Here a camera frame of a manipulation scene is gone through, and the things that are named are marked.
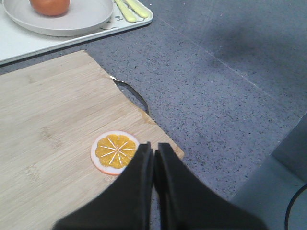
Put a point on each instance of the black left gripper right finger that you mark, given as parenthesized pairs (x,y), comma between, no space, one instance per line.
(187,204)

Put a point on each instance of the orange fruit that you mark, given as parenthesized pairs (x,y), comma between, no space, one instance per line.
(50,7)

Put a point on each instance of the wooden cutting board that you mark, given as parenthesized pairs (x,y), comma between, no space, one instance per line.
(50,115)

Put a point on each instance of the yellow plastic utensil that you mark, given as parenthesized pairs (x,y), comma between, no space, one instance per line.
(140,10)
(128,15)

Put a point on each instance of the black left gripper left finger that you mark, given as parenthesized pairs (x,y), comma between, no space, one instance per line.
(124,205)

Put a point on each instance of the metal cutting board handle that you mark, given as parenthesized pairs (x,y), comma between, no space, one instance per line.
(134,92)

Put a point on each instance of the beige round plate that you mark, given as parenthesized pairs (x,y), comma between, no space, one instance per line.
(82,17)

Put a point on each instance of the white rectangular tray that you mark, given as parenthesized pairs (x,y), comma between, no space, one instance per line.
(18,43)

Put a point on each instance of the orange slice disc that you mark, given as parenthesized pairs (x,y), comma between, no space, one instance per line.
(112,151)

